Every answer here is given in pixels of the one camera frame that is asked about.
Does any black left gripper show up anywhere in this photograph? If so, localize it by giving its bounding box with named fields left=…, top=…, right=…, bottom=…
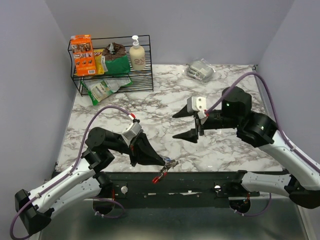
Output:
left=109, top=129, right=166, bottom=167

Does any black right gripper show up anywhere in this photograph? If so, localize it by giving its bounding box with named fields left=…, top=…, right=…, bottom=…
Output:
left=172, top=101, right=240, bottom=144

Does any red handled key organizer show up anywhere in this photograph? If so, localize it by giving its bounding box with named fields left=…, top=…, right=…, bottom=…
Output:
left=152, top=159, right=179, bottom=184

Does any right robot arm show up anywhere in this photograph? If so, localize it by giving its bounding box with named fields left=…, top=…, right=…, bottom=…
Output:
left=173, top=86, right=320, bottom=209

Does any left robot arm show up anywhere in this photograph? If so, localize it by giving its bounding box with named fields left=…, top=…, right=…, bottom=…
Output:
left=13, top=123, right=171, bottom=236

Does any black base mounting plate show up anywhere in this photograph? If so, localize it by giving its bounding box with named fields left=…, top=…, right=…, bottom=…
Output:
left=51, top=171, right=273, bottom=210

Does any clear plastic wrapped package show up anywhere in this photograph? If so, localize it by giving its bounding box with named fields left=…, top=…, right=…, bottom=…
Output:
left=186, top=58, right=216, bottom=83

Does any green white snack bag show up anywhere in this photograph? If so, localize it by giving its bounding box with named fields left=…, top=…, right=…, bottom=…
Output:
left=80, top=76, right=133, bottom=106

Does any cream pump soap bottle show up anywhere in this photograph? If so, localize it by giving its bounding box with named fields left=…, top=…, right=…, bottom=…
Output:
left=129, top=35, right=146, bottom=71

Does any green brown bag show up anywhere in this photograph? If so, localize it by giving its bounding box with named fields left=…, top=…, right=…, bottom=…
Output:
left=101, top=42, right=131, bottom=75

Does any yellow snack bag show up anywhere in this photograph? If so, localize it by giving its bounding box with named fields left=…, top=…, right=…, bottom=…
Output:
left=93, top=48, right=105, bottom=75

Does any orange product box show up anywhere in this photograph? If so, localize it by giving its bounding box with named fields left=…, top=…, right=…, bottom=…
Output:
left=70, top=34, right=97, bottom=77

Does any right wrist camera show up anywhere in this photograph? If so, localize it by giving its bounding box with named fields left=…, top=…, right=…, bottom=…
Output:
left=186, top=96, right=208, bottom=120

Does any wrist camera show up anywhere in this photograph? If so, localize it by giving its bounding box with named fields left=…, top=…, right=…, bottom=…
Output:
left=121, top=119, right=142, bottom=146
left=186, top=96, right=208, bottom=120

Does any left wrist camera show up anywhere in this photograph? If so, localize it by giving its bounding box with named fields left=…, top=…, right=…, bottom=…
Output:
left=121, top=119, right=142, bottom=146

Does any black wire shelf rack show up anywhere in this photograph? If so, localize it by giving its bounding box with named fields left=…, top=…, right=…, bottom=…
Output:
left=68, top=34, right=154, bottom=95

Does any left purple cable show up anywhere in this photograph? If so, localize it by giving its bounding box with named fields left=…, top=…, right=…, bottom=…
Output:
left=9, top=105, right=137, bottom=239

